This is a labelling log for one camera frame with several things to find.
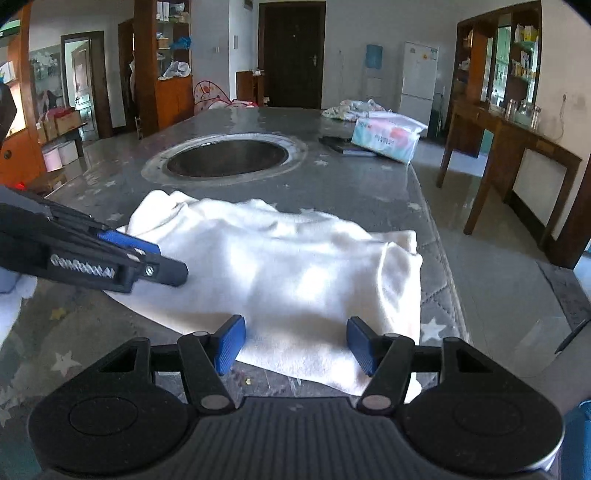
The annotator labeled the person's left forearm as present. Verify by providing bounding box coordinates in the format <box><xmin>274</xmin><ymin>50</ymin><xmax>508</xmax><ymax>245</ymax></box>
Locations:
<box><xmin>0</xmin><ymin>268</ymin><xmax>38</xmax><ymax>344</ymax></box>

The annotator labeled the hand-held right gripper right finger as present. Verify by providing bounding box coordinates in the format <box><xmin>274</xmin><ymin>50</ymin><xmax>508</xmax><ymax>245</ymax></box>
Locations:
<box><xmin>346</xmin><ymin>316</ymin><xmax>497</xmax><ymax>415</ymax></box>

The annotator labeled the brown interior door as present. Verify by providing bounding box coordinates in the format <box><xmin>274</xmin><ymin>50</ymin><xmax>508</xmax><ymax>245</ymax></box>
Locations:
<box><xmin>62</xmin><ymin>31</ymin><xmax>114</xmax><ymax>139</ymax></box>

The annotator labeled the tissue pack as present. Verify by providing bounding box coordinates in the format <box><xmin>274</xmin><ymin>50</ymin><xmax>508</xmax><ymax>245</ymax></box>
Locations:
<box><xmin>352</xmin><ymin>112</ymin><xmax>428</xmax><ymax>165</ymax></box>

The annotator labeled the cream fleece garment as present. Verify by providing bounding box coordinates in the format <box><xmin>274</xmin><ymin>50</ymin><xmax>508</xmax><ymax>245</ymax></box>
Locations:
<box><xmin>115</xmin><ymin>189</ymin><xmax>423</xmax><ymax>398</ymax></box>

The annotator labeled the wooden glass-front cabinet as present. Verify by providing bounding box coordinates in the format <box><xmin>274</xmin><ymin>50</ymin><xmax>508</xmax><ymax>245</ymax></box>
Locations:
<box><xmin>0</xmin><ymin>18</ymin><xmax>47</xmax><ymax>185</ymax></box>

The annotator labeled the white plastic bag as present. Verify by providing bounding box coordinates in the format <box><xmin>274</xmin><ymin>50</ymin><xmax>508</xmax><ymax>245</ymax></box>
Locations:
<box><xmin>161</xmin><ymin>61</ymin><xmax>191</xmax><ymax>80</ymax></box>

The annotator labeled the pink play tent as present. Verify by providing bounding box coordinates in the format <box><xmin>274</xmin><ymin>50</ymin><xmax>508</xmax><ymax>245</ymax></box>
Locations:
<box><xmin>193</xmin><ymin>79</ymin><xmax>259</xmax><ymax>114</ymax></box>

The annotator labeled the black notebook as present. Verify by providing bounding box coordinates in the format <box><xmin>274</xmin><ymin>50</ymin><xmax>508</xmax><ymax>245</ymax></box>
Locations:
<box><xmin>318</xmin><ymin>135</ymin><xmax>377</xmax><ymax>158</ymax></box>

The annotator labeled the small wooden cabinet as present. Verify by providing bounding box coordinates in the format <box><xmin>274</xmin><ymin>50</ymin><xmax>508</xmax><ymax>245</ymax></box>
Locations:
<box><xmin>236</xmin><ymin>70</ymin><xmax>265</xmax><ymax>104</ymax></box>

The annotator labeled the wooden shelf cabinet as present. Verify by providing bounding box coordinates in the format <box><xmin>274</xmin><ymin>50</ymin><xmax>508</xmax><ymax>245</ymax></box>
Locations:
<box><xmin>134</xmin><ymin>0</ymin><xmax>195</xmax><ymax>130</ymax></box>

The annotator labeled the white water dispenser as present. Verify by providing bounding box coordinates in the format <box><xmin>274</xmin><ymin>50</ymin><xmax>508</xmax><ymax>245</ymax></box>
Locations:
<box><xmin>365</xmin><ymin>69</ymin><xmax>384</xmax><ymax>107</ymax></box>

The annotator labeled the wooden display cabinet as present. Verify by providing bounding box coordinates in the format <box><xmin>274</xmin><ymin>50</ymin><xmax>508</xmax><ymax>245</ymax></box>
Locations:
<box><xmin>455</xmin><ymin>0</ymin><xmax>543</xmax><ymax>116</ymax></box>

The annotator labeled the round black table cooktop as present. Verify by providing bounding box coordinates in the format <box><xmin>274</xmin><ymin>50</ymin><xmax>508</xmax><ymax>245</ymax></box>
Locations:
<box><xmin>141</xmin><ymin>131</ymin><xmax>309</xmax><ymax>186</ymax></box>

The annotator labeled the dark wooden door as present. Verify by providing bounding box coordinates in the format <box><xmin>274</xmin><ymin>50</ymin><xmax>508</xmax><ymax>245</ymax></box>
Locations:
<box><xmin>259</xmin><ymin>0</ymin><xmax>326</xmax><ymax>110</ymax></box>

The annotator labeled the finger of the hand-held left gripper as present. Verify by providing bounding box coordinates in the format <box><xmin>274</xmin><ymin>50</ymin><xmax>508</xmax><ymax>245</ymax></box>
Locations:
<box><xmin>0</xmin><ymin>185</ymin><xmax>161</xmax><ymax>254</ymax></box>
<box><xmin>131</xmin><ymin>253</ymin><xmax>188</xmax><ymax>288</ymax></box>

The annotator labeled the cardboard box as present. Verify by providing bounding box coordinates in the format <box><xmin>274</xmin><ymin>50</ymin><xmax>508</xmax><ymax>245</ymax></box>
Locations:
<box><xmin>37</xmin><ymin>108</ymin><xmax>86</xmax><ymax>141</ymax></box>

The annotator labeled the white storage box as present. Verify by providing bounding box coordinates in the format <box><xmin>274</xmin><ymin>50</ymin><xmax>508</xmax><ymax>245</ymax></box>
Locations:
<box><xmin>42</xmin><ymin>141</ymin><xmax>79</xmax><ymax>171</ymax></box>

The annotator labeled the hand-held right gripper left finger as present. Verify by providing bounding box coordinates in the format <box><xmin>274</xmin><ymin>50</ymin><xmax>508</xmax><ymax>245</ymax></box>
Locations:
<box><xmin>95</xmin><ymin>315</ymin><xmax>246</xmax><ymax>415</ymax></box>

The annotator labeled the floral cloth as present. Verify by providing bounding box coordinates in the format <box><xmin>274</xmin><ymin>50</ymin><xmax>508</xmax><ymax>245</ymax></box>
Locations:
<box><xmin>322</xmin><ymin>98</ymin><xmax>393</xmax><ymax>121</ymax></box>

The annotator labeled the wooden console table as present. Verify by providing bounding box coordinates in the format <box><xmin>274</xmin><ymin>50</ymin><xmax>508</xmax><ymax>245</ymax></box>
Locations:
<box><xmin>436</xmin><ymin>99</ymin><xmax>583</xmax><ymax>268</ymax></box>

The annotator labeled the white refrigerator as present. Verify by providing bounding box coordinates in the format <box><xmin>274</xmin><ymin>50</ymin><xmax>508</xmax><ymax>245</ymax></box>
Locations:
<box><xmin>399</xmin><ymin>41</ymin><xmax>439</xmax><ymax>123</ymax></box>

